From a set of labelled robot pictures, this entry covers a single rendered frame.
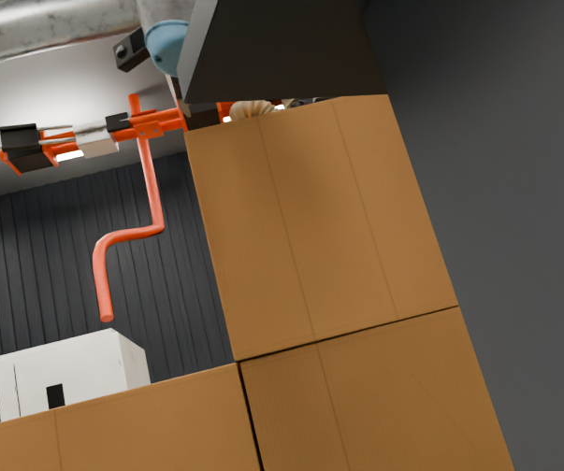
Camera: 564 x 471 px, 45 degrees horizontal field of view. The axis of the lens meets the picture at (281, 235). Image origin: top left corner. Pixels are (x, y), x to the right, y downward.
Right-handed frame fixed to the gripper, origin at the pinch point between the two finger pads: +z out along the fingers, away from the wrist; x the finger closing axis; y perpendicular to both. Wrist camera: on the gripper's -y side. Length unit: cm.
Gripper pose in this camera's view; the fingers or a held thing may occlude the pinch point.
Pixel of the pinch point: (177, 82)
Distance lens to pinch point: 128.8
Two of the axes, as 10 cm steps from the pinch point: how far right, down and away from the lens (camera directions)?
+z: 0.2, 3.3, 9.5
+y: 9.7, -2.4, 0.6
